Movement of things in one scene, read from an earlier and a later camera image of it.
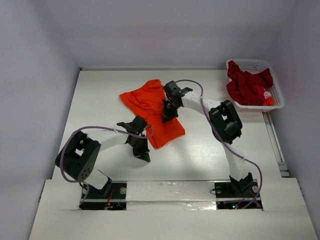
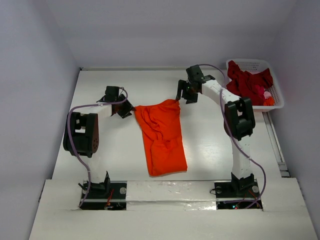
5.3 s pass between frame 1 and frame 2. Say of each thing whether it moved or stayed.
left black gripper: moved
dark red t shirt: stayed
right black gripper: moved
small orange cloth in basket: stayed
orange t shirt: moved
